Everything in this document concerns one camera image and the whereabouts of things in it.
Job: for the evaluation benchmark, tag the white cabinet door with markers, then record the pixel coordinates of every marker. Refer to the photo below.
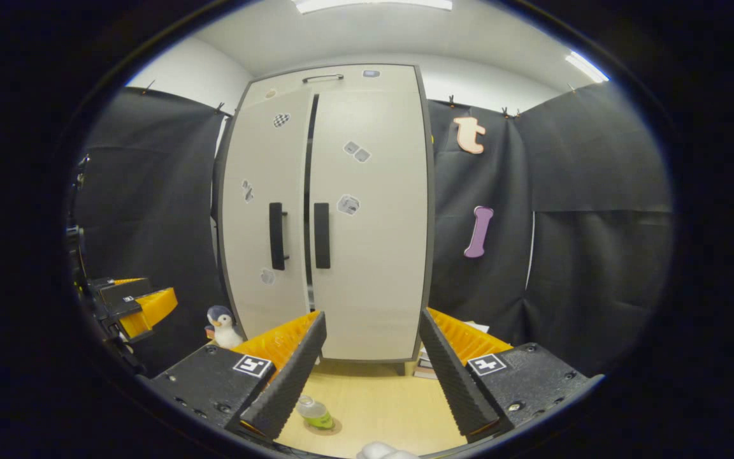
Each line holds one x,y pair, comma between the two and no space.
246,242
380,268

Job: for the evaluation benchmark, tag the penguin plush toy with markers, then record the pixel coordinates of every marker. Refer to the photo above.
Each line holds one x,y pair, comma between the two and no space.
223,331

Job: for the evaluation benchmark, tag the white cabinet drawer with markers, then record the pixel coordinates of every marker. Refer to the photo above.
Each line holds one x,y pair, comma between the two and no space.
399,80

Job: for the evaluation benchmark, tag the stack of books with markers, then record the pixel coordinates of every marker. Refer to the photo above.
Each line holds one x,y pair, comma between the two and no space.
423,366

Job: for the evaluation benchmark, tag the green label plastic bottle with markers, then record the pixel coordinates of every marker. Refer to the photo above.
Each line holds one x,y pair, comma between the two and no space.
316,414

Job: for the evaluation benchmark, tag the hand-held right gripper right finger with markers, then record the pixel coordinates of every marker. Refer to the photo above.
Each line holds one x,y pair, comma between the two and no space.
453,382

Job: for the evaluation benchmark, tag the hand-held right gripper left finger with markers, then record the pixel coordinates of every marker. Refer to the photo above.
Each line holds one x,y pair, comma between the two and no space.
290,382

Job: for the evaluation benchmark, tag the round wooden coaster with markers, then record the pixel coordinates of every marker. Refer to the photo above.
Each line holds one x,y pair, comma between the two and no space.
336,428

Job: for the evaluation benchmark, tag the ceiling light panel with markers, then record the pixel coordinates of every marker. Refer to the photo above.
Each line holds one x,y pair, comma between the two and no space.
587,65
373,4

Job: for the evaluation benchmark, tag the white and grey cabinet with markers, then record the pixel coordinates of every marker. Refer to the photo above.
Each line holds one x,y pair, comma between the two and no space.
431,242

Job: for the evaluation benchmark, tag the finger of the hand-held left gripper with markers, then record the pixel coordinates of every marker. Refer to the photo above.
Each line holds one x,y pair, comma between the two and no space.
102,283
137,306

